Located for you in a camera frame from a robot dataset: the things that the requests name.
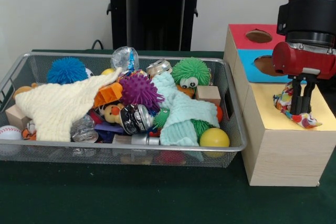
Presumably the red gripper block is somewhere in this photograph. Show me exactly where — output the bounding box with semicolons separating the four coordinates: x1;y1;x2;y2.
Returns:
272;41;336;115

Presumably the colourful polka-dot cloth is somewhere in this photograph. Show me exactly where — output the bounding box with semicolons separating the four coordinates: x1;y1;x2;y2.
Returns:
272;81;323;130

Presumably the cream knitted cloth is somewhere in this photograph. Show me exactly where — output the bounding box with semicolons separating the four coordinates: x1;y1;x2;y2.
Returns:
15;67;123;142

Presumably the wooden box with three holes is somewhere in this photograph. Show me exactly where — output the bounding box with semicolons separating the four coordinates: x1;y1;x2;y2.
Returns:
223;24;336;187

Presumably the shallow silver mesh bin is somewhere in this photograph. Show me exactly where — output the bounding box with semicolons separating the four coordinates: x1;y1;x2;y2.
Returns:
0;52;248;168

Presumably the orange-red ball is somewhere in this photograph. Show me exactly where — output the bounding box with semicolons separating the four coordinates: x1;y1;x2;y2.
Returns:
215;103;224;124

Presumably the small wooden cube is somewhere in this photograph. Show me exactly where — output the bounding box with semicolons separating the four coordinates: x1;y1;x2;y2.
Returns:
196;85;222;106

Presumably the yellow plastic ball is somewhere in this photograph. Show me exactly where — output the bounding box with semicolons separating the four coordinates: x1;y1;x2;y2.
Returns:
199;127;230;158

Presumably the green spiky ball with eyes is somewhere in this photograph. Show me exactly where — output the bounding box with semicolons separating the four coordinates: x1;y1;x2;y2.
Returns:
171;57;211;90

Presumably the mint green knitted cloth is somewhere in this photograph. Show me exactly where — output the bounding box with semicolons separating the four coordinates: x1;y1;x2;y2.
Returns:
151;72;221;146

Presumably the purple spiky rubber ball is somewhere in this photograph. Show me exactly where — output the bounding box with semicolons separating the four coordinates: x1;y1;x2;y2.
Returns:
120;73;165;111

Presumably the crushed black drink can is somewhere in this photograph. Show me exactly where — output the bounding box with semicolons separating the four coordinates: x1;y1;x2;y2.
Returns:
119;104;154;135

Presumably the dark green table cloth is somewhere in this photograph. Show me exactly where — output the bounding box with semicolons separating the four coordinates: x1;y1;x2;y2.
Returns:
0;49;336;224

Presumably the blue spiky rubber ball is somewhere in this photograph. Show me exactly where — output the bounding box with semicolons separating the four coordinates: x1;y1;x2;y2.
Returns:
47;56;89;85

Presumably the white baseball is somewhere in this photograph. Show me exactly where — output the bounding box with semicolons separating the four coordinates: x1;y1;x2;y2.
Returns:
0;125;23;156

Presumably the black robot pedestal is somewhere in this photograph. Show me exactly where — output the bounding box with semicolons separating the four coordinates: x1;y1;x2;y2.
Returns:
101;0;212;51

